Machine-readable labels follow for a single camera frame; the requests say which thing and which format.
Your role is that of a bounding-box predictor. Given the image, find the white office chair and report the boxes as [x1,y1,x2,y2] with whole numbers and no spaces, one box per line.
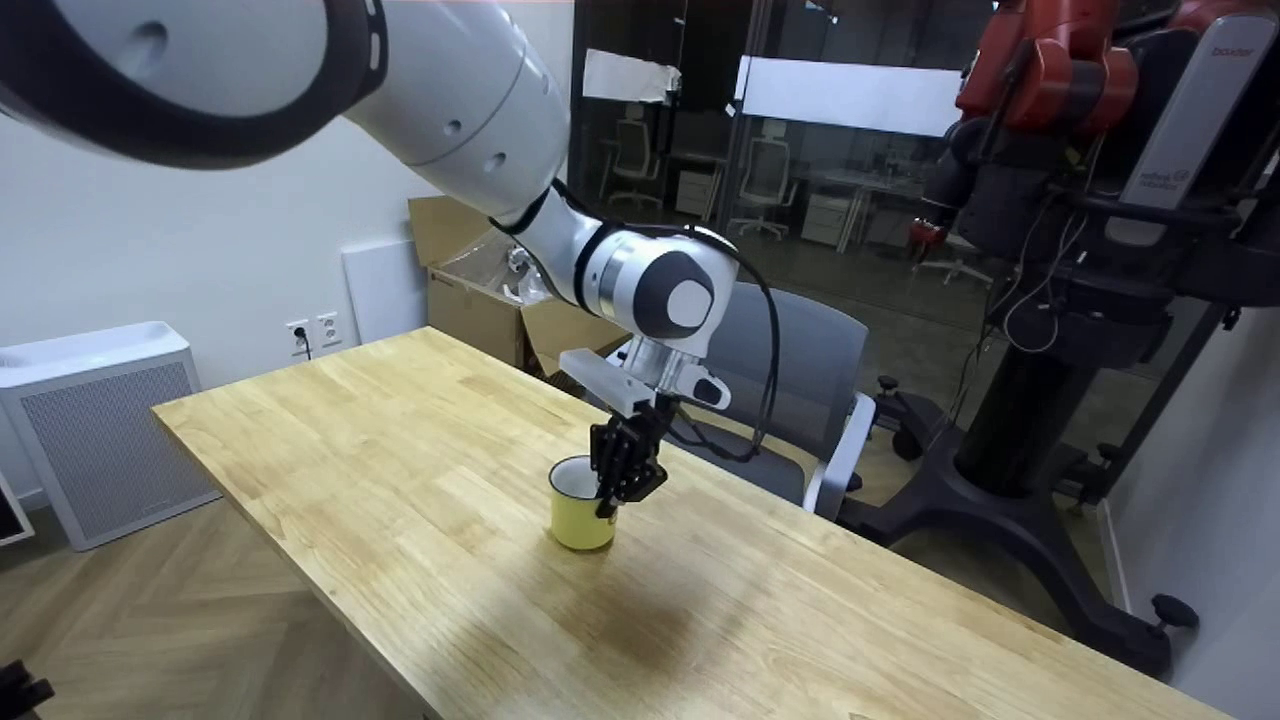
[598,100,663,213]
[727,135,798,242]

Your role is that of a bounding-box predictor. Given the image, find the white drawer cabinet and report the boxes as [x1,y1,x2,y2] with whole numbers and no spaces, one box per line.
[674,168,723,221]
[799,191,853,248]

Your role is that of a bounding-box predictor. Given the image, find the yellow mug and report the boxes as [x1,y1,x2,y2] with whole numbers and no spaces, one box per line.
[547,455,619,552]

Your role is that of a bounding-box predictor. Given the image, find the clear plastic wrap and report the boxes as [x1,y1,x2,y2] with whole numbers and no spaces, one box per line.
[438,232,553,307]

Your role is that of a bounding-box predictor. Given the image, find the white board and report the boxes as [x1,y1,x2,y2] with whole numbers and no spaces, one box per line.
[341,238,432,346]

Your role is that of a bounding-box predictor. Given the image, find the red and black robot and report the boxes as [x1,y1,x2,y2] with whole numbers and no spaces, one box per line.
[838,0,1280,683]

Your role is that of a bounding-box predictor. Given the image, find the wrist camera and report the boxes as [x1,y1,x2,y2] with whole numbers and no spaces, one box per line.
[558,348,657,417]

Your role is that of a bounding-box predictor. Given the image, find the grey office chair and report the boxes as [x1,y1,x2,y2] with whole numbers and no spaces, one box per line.
[598,282,902,522]

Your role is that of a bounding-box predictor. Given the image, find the white air purifier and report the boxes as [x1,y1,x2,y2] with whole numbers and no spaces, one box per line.
[0,320,222,553]

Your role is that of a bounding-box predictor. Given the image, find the framed dark panel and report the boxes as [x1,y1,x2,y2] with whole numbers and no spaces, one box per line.
[0,470,36,548]

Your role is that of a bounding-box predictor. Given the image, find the open cardboard box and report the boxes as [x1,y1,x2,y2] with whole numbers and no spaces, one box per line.
[408,195,633,378]

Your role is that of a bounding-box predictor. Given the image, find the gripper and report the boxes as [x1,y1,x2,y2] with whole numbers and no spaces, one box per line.
[589,397,682,520]

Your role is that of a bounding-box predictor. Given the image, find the black device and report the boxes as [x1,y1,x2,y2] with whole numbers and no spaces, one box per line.
[0,659,57,719]

